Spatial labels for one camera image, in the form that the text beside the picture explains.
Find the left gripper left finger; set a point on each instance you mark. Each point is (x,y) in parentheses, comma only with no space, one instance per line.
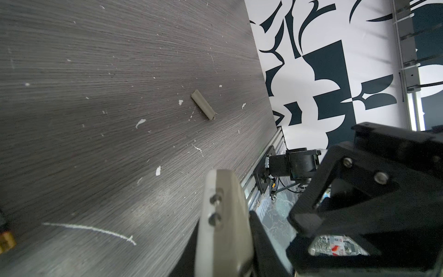
(185,266)

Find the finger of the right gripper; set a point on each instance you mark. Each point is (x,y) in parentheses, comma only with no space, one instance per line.
(374,208)

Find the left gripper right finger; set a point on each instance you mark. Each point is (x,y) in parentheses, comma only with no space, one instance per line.
(266,262)

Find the white remote control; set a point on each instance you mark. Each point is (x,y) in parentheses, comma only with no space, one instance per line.
(224,245)

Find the grey remote battery cover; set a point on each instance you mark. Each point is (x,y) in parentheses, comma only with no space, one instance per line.
(203,105)

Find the black AAA battery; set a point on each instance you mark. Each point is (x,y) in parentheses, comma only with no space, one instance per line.
(7,240)

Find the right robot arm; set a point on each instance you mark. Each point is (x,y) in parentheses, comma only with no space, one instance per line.
(294,164)

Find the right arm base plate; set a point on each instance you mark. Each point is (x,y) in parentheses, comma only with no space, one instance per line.
(261,171)

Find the black wall hook rail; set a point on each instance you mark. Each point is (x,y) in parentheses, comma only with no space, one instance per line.
(418,28)

